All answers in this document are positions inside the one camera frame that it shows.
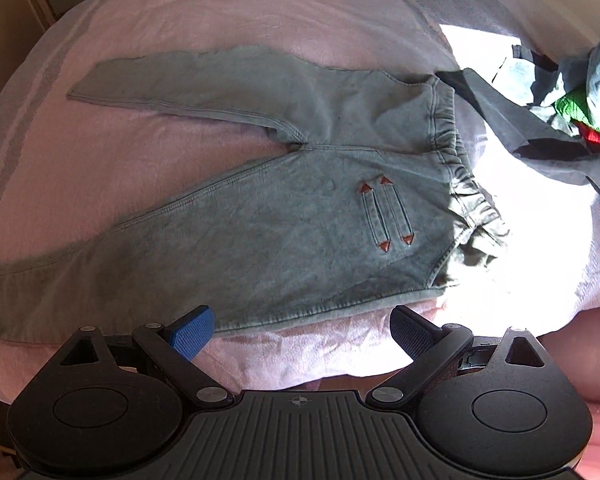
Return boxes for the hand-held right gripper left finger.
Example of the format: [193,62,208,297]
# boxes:
[60,305,234,411]

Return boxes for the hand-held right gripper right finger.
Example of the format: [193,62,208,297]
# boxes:
[365,304,552,407]

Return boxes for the grey velvet pants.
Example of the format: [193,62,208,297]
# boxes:
[0,45,511,341]

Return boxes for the grey blue shirt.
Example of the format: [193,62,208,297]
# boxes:
[436,67,600,206]

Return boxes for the green garment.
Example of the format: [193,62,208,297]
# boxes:
[555,87,600,141]

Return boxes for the pink grey striped bedspread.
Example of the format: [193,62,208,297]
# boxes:
[0,0,600,406]

